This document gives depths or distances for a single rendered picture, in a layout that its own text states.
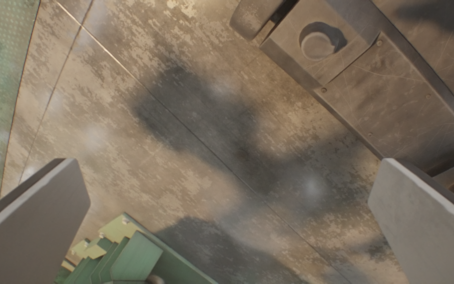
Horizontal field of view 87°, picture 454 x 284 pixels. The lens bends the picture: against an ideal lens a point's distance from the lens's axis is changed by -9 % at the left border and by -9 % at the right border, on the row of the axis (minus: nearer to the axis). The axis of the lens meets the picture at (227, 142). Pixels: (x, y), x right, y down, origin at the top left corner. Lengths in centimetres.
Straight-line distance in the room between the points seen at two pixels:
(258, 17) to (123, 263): 116
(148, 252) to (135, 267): 10
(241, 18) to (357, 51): 17
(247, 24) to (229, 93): 30
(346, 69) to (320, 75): 4
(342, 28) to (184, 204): 86
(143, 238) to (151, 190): 36
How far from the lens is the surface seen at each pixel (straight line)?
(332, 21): 37
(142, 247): 137
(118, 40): 78
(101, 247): 165
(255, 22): 41
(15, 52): 112
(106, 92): 89
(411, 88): 44
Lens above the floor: 58
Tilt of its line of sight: 49 degrees down
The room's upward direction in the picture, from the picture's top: 153 degrees counter-clockwise
